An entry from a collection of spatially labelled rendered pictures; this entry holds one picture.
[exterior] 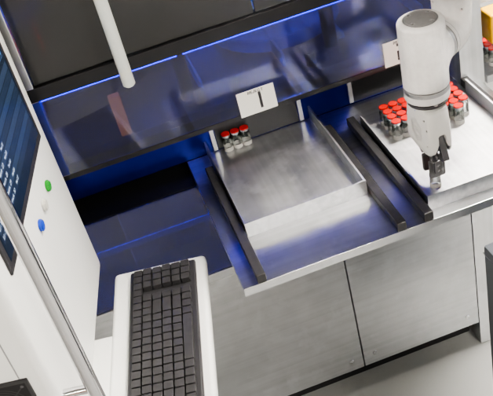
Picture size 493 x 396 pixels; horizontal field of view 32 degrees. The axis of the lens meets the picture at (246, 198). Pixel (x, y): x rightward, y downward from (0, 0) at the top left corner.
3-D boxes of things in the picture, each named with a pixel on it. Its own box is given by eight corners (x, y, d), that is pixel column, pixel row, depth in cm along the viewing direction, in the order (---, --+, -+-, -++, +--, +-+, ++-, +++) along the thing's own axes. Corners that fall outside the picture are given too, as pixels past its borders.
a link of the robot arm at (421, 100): (394, 78, 157) (396, 93, 159) (414, 100, 150) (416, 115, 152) (435, 64, 158) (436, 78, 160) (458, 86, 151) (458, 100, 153)
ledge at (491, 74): (458, 60, 209) (458, 53, 208) (506, 42, 210) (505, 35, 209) (487, 83, 198) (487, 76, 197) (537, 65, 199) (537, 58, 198)
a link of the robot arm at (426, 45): (421, 64, 159) (393, 89, 154) (415, 0, 151) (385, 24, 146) (461, 73, 154) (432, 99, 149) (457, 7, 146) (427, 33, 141)
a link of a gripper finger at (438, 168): (426, 149, 161) (429, 177, 165) (433, 158, 159) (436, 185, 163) (441, 144, 162) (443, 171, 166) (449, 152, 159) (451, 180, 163)
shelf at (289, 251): (188, 168, 197) (187, 162, 196) (462, 72, 204) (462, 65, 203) (246, 297, 158) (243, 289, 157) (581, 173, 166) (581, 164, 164)
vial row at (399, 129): (391, 137, 185) (388, 119, 183) (466, 111, 187) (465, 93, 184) (396, 141, 183) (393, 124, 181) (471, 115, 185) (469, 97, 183)
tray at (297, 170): (207, 154, 196) (203, 142, 194) (311, 118, 199) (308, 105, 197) (247, 237, 169) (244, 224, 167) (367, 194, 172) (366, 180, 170)
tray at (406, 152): (362, 129, 191) (359, 115, 189) (467, 91, 193) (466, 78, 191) (429, 210, 163) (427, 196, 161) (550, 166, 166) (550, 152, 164)
